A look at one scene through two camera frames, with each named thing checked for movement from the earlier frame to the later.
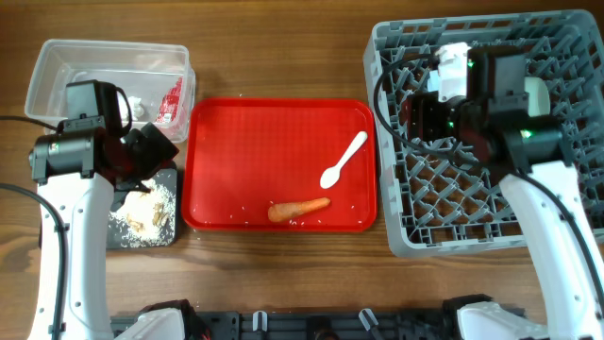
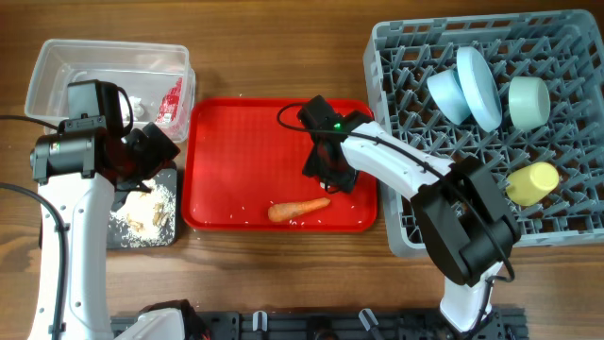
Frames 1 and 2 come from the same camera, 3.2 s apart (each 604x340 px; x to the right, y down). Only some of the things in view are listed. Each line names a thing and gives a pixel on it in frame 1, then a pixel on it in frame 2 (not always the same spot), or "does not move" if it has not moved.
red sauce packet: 170,105 does not move
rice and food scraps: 146,218 does not move
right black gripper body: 437,121 → 335,174
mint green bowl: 539,96 does not move
